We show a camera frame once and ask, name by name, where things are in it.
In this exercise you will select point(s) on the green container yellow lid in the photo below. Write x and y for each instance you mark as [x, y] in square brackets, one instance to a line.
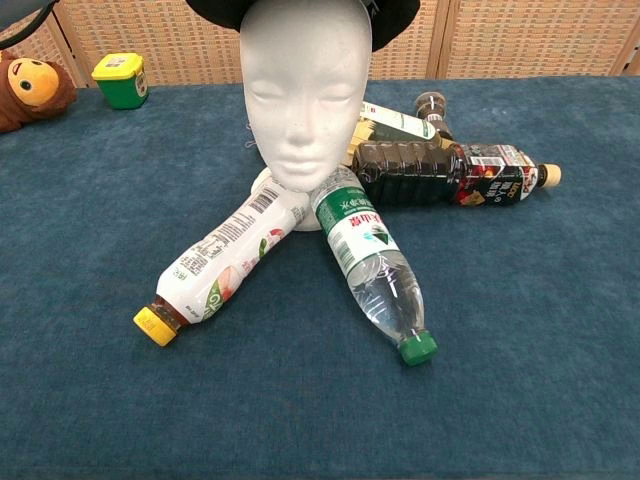
[120, 80]

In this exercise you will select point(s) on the brown yellow plush monkey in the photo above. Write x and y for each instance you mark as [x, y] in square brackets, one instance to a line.
[30, 95]

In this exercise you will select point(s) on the black baseball cap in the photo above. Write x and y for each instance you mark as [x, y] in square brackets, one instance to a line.
[395, 25]

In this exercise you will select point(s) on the yellow tea bottle green label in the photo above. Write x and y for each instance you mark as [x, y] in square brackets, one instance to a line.
[397, 125]

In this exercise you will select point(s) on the woven bamboo folding screen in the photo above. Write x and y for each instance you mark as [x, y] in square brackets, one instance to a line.
[150, 40]

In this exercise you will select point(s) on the dark coffee bottle beige cap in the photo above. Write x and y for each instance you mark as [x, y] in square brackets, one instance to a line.
[410, 170]

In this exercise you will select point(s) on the blue table cloth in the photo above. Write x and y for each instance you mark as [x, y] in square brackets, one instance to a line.
[500, 350]

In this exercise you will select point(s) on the clear water bottle green cap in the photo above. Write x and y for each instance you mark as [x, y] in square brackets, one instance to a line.
[360, 235]

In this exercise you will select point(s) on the white foam mannequin head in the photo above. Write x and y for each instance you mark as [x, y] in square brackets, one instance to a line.
[305, 100]

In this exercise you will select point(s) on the white label bottle yellow cap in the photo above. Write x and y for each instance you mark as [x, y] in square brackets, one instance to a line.
[225, 250]

